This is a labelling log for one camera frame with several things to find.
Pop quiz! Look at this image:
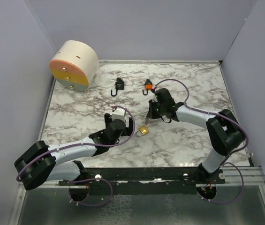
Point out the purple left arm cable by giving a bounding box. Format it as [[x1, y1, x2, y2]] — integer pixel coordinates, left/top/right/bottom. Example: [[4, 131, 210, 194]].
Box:
[[16, 105, 136, 207]]

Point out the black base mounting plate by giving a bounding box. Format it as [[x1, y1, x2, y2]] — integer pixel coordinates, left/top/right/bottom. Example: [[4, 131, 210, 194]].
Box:
[[59, 167, 225, 195]]

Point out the black Kaijing padlock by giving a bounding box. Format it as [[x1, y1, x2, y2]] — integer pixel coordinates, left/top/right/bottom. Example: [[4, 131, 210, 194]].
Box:
[[110, 77, 125, 97]]

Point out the brass padlock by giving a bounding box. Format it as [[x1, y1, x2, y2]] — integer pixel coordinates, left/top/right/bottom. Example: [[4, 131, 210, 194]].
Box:
[[135, 125, 149, 137]]

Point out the orange and black padlock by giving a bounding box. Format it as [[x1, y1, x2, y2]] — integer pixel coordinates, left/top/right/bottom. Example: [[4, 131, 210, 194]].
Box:
[[142, 79, 153, 96]]

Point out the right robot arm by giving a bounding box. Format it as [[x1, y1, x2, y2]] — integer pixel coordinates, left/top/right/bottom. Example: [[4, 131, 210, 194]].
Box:
[[147, 88, 245, 183]]

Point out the aluminium frame rail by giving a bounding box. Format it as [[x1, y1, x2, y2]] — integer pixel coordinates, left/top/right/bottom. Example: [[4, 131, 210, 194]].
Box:
[[219, 166, 265, 186]]

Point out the cream cylinder with coloured face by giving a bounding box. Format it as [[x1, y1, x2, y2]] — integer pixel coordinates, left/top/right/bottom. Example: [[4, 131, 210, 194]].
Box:
[[49, 40, 99, 91]]

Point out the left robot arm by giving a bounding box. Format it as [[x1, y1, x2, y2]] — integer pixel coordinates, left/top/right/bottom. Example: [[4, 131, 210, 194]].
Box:
[[14, 112, 135, 190]]

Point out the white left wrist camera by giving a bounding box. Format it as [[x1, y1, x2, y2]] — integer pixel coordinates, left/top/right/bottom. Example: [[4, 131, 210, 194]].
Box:
[[112, 106, 126, 122]]

